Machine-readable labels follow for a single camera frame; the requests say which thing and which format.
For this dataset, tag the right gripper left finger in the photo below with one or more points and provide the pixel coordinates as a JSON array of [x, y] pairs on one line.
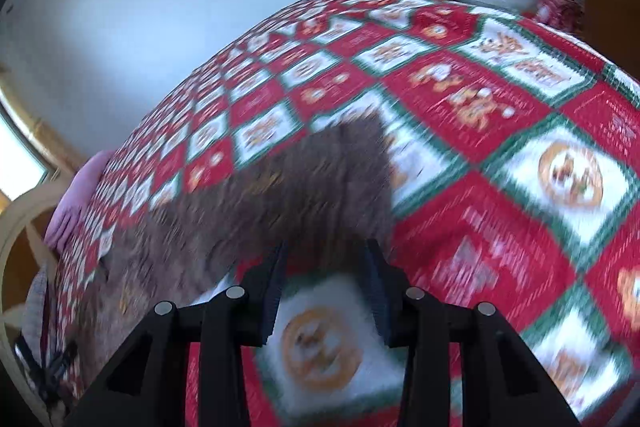
[[144, 383]]

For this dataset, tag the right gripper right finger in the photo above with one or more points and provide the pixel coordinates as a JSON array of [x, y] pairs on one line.
[[503, 384]]

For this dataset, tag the brown knitted sweater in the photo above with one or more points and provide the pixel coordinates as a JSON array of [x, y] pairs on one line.
[[321, 196]]

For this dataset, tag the striped pillow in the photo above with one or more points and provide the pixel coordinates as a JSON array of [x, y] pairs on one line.
[[38, 319]]

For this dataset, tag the folded pink blanket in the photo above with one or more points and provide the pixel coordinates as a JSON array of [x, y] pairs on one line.
[[75, 201]]

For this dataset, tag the cream and brown headboard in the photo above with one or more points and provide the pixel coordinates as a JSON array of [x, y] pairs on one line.
[[23, 254]]

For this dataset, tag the red checkered bear bedspread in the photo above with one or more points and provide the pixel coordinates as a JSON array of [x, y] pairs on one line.
[[514, 167]]

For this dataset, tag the right yellow curtain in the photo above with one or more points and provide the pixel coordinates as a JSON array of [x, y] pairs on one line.
[[37, 131]]

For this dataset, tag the window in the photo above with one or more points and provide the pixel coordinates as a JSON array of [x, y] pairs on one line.
[[21, 168]]

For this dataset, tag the wooden cabinet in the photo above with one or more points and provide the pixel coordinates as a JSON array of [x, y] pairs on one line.
[[612, 28]]

